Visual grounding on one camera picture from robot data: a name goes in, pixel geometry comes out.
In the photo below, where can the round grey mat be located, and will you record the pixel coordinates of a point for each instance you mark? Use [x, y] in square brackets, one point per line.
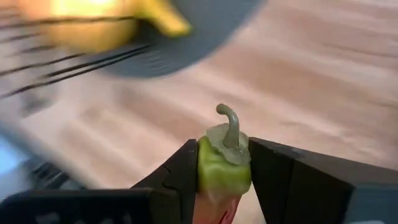
[199, 46]

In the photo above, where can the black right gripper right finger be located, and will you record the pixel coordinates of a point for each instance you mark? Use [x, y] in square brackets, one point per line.
[295, 186]

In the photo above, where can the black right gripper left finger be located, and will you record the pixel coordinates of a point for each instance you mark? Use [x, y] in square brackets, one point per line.
[177, 180]

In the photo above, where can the red and green chili pepper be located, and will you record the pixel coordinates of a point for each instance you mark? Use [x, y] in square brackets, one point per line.
[222, 168]

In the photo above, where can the yellow banana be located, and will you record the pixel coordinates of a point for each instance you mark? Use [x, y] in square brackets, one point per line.
[161, 20]

